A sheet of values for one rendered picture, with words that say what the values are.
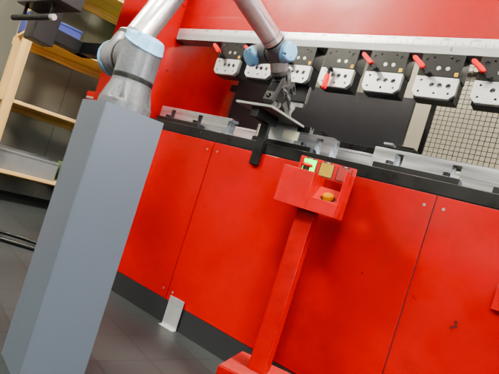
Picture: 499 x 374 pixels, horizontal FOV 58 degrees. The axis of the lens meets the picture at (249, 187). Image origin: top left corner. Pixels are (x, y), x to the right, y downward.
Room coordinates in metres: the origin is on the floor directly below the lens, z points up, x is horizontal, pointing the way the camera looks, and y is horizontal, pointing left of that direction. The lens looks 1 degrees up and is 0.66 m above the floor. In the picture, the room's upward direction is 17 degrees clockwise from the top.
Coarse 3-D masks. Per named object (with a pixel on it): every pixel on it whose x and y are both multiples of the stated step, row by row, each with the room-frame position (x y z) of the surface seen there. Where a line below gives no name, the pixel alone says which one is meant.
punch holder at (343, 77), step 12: (336, 48) 1.84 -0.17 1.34; (324, 60) 1.86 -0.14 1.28; (336, 60) 1.83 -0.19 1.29; (348, 60) 1.80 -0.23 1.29; (360, 60) 1.79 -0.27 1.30; (324, 72) 1.85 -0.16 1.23; (336, 72) 1.81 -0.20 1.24; (348, 72) 1.78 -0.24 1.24; (360, 72) 1.82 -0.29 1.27; (336, 84) 1.81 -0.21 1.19; (348, 84) 1.77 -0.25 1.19
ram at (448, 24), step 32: (192, 0) 2.41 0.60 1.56; (224, 0) 2.27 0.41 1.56; (288, 0) 2.03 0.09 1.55; (320, 0) 1.93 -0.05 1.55; (352, 0) 1.84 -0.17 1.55; (384, 0) 1.76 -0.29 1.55; (416, 0) 1.68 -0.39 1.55; (448, 0) 1.61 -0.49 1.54; (480, 0) 1.55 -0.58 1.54; (320, 32) 1.90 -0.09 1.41; (352, 32) 1.81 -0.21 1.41; (384, 32) 1.73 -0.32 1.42; (416, 32) 1.66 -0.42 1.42; (448, 32) 1.59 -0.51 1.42; (480, 32) 1.53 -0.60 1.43
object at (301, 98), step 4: (296, 88) 1.95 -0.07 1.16; (300, 88) 1.94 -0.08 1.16; (304, 88) 1.93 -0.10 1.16; (308, 88) 1.92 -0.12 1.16; (296, 92) 1.95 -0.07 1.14; (300, 92) 1.94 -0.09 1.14; (304, 92) 1.93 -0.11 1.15; (308, 92) 1.92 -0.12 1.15; (292, 96) 1.96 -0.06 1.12; (296, 96) 1.95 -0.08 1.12; (300, 96) 1.94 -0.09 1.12; (304, 96) 1.92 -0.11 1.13; (308, 96) 1.93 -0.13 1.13; (292, 100) 1.96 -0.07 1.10; (296, 100) 1.94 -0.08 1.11; (300, 100) 1.93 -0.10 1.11; (304, 100) 1.92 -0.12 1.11; (296, 104) 1.95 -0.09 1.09; (300, 104) 1.94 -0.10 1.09; (304, 104) 1.93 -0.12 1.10
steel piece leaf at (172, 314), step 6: (168, 306) 1.95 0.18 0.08; (174, 306) 1.93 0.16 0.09; (168, 312) 1.95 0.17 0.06; (174, 312) 1.93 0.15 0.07; (180, 312) 1.91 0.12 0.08; (168, 318) 1.94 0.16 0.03; (174, 318) 1.92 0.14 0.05; (162, 324) 1.94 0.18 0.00; (168, 324) 1.94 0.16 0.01; (174, 324) 1.92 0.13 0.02; (174, 330) 1.91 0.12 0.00
